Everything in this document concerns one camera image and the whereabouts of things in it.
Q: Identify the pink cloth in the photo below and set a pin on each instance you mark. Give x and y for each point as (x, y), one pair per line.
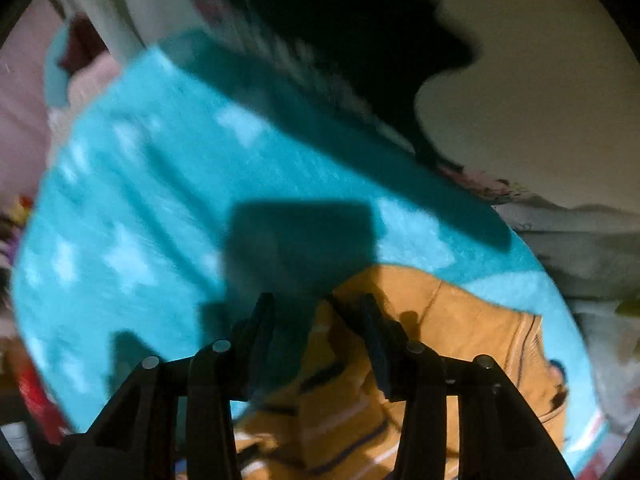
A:
(25, 110)

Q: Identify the teal star-print blanket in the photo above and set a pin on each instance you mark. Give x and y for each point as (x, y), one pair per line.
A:
(150, 220)

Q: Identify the grey cloth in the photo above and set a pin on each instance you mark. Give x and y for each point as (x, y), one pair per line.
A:
(575, 260)

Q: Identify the red patterned cloth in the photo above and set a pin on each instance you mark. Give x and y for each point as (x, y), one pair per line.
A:
(30, 395)

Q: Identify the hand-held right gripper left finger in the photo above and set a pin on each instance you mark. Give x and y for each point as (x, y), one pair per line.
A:
(264, 345)

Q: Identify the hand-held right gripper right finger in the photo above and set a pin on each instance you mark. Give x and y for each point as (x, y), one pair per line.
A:
(381, 355)

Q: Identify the orange striped small garment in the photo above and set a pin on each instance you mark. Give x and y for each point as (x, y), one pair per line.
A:
(350, 425)

